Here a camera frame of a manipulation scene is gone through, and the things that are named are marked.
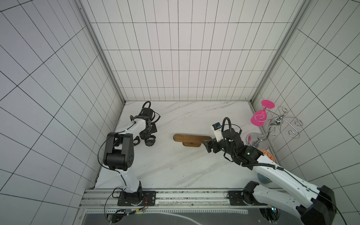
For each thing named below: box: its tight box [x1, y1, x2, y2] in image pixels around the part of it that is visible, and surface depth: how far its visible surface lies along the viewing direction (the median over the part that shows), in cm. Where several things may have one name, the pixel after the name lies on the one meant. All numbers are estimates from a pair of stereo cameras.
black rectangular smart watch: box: [132, 135, 141, 146], surface depth 96 cm
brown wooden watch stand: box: [172, 134, 213, 148], surface depth 90 cm
